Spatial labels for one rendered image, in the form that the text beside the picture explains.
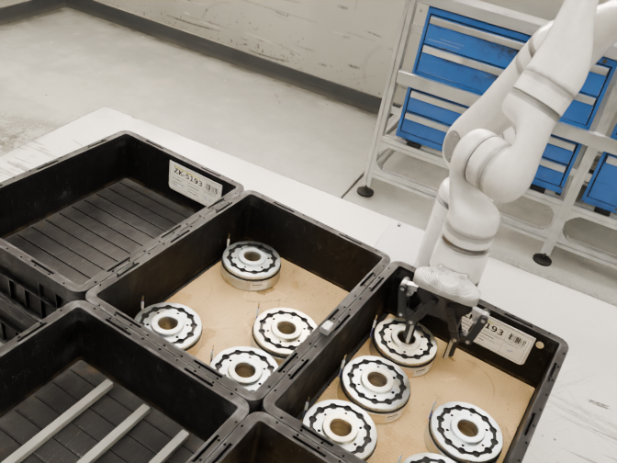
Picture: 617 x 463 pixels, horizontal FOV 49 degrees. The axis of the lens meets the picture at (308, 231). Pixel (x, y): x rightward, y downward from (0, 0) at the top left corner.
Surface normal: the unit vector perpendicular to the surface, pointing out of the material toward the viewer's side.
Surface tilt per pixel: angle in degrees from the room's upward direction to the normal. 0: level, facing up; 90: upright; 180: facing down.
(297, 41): 90
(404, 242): 0
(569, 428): 0
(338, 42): 90
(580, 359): 0
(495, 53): 90
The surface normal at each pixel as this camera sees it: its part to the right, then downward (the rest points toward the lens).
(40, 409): 0.16, -0.81
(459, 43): -0.44, 0.46
